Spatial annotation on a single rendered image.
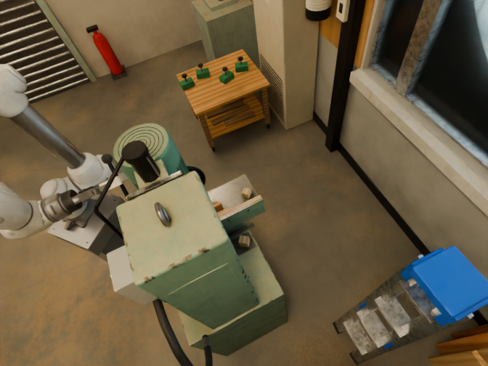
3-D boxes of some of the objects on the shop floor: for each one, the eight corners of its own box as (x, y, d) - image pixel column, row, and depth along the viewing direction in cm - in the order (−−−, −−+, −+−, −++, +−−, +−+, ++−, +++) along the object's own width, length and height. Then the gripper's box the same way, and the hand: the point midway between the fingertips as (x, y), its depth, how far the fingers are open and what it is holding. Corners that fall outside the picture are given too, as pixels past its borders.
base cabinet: (249, 246, 223) (233, 200, 164) (288, 321, 192) (286, 298, 133) (194, 274, 217) (157, 237, 158) (226, 356, 186) (194, 348, 127)
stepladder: (351, 312, 191) (444, 231, 94) (376, 354, 177) (515, 307, 81) (329, 324, 187) (402, 251, 91) (353, 367, 174) (470, 335, 77)
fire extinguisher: (125, 67, 374) (99, 20, 324) (128, 75, 364) (101, 28, 314) (111, 72, 372) (83, 25, 322) (113, 80, 362) (85, 34, 312)
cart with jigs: (249, 94, 314) (240, 37, 261) (273, 128, 283) (269, 71, 230) (192, 118, 307) (171, 63, 254) (210, 155, 276) (190, 103, 223)
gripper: (82, 204, 117) (133, 181, 119) (57, 222, 93) (123, 192, 95) (72, 187, 115) (124, 164, 118) (44, 201, 91) (111, 171, 94)
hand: (120, 178), depth 106 cm, fingers open, 13 cm apart
